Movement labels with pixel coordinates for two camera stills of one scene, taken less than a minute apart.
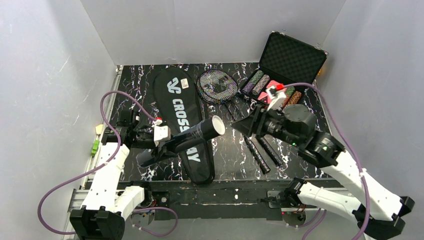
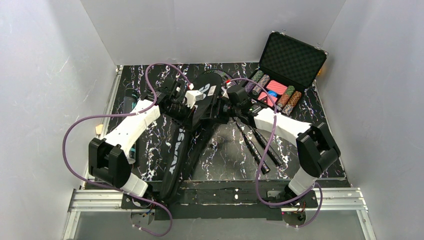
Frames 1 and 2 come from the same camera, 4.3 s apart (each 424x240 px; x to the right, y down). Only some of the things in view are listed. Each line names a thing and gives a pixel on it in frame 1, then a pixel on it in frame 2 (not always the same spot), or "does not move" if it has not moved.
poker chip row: [294, 98] does not move
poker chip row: [289, 91] does not move
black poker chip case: [287, 67] does not move
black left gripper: [162, 149] → [191, 110]
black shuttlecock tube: [214, 126] → [130, 96]
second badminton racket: [270, 151] does not move
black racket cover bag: [180, 102] → [205, 91]
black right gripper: [259, 120] → [224, 108]
